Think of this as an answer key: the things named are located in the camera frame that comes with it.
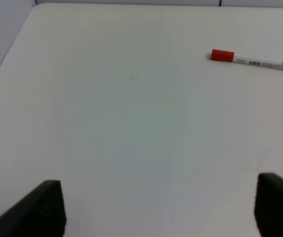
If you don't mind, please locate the red and white marker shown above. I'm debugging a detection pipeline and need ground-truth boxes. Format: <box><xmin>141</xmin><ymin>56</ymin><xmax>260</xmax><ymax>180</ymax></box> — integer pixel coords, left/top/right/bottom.
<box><xmin>207</xmin><ymin>49</ymin><xmax>283</xmax><ymax>70</ymax></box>

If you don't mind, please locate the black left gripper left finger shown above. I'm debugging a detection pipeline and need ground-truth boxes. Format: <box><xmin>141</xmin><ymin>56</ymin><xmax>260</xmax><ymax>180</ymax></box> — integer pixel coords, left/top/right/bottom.
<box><xmin>0</xmin><ymin>180</ymin><xmax>67</xmax><ymax>237</ymax></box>

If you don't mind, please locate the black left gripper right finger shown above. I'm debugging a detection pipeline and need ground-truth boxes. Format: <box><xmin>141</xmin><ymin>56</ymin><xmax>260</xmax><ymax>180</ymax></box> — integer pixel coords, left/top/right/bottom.
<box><xmin>254</xmin><ymin>173</ymin><xmax>283</xmax><ymax>237</ymax></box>

